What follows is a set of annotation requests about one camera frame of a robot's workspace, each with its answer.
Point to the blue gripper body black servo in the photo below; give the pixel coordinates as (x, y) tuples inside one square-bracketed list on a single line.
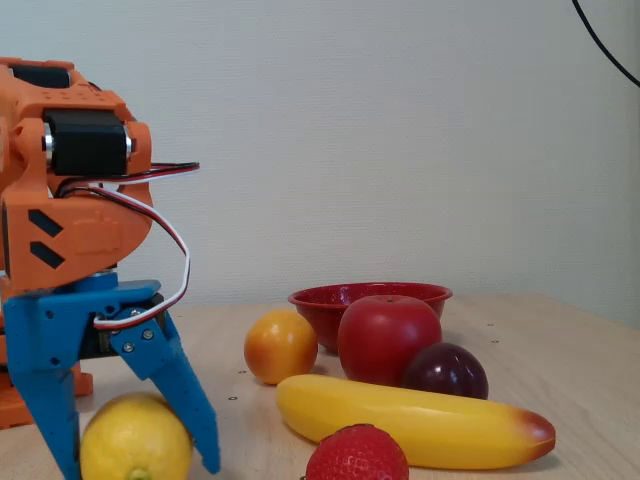
[(55, 320)]

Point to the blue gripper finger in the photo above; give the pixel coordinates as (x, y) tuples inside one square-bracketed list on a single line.
[(55, 415), (170, 370)]

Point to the yellow plastic lemon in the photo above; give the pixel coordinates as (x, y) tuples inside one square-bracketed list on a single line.
[(135, 440)]

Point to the orange robot base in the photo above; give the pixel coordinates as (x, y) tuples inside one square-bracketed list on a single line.
[(10, 405)]

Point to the red speckled bowl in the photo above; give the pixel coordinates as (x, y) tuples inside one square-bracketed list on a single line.
[(320, 300)]

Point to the plastic orange fruit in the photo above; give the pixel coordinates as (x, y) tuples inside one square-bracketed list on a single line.
[(280, 355)]

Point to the red plastic strawberry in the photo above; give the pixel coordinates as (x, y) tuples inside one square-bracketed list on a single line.
[(355, 457)]

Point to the red plastic apple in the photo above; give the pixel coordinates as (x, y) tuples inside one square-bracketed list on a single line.
[(385, 335)]

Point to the yellow plastic banana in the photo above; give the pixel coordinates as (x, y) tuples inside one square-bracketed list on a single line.
[(425, 425)]

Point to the dark purple plastic plum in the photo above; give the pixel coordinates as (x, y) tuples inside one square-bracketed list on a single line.
[(450, 372)]

